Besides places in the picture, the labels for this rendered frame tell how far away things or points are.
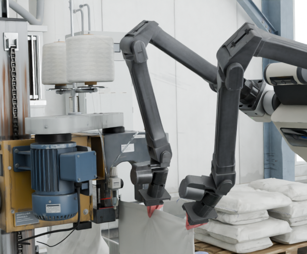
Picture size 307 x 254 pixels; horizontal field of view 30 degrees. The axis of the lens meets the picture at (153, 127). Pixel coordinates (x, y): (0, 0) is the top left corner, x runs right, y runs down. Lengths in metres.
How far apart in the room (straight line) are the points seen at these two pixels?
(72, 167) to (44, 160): 0.10
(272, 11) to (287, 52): 6.67
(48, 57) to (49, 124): 0.41
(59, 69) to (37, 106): 2.80
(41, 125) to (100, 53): 0.31
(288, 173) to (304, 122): 6.07
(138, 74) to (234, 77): 0.50
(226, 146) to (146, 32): 0.48
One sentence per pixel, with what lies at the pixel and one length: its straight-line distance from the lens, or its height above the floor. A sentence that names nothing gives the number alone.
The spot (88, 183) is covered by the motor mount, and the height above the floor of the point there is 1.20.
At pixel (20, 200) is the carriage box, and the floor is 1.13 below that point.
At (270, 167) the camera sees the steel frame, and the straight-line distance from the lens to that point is 8.18.
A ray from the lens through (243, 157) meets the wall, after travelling 7.89.
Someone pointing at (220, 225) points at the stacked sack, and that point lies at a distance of 5.01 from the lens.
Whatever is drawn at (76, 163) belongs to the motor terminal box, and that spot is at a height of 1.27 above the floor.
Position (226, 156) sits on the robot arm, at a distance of 1.61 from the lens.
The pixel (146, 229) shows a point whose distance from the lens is 2.12.
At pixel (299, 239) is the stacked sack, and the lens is 5.31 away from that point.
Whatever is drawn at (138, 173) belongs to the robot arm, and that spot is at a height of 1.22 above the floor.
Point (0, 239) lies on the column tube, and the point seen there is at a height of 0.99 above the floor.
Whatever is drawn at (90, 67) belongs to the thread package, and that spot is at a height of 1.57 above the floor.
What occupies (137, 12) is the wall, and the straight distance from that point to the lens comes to 6.97.
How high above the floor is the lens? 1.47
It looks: 3 degrees down
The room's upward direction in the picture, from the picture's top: 1 degrees counter-clockwise
